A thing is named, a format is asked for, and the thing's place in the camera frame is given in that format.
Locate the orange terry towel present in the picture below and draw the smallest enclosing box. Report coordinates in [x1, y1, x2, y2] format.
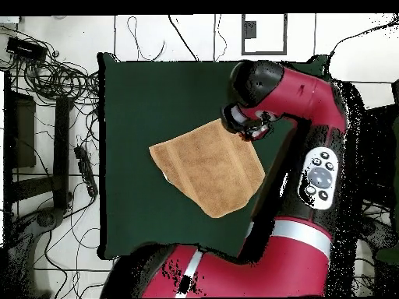
[148, 118, 267, 220]

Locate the dark green table cloth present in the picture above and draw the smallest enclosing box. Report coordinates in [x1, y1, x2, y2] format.
[97, 52, 328, 262]

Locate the black power strip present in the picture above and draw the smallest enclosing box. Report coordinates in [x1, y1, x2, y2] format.
[73, 145, 99, 199]

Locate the grey black stand base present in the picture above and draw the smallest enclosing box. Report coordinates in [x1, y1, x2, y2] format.
[361, 214, 399, 250]
[7, 206, 66, 298]

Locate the black electronics box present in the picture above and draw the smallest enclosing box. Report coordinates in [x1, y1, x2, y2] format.
[5, 36, 48, 62]

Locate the grey rectangular floor frame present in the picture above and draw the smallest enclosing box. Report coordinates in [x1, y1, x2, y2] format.
[241, 13, 288, 56]

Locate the thin black looped cable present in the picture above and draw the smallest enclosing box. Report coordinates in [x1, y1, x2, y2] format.
[126, 15, 166, 62]

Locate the coiled black cable tangle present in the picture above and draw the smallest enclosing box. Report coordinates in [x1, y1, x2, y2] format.
[18, 52, 100, 105]

